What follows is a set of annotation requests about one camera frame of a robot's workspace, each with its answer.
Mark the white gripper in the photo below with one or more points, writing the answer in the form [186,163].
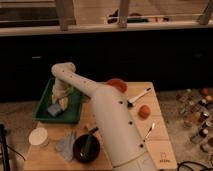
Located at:
[61,96]

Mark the blue sponge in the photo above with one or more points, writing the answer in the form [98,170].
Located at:
[54,109]

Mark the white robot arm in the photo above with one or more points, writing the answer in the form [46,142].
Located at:
[122,140]

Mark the green plastic tray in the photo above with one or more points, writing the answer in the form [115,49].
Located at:
[70,116]

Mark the blue grey cloth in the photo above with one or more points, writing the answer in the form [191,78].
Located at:
[65,146]

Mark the orange plastic bowl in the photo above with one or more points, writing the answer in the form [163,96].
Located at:
[118,84]

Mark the dark brown bowl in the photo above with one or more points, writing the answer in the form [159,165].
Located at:
[80,143]

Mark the green vegetable stick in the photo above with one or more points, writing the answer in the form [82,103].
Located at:
[86,148]

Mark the black stand at left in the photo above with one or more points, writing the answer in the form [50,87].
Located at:
[3,143]

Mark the wooden railing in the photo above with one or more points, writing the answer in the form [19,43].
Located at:
[48,17]

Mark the orange round fruit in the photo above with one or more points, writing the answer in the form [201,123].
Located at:
[144,112]

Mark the metal fork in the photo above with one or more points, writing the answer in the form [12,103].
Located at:
[149,131]

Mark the spice bottle with dark cap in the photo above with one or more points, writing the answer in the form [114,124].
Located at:
[199,136]

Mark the wooden handled scrub brush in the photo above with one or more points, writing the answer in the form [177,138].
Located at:
[91,127]

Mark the white handled dish brush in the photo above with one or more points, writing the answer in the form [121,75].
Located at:
[134,99]

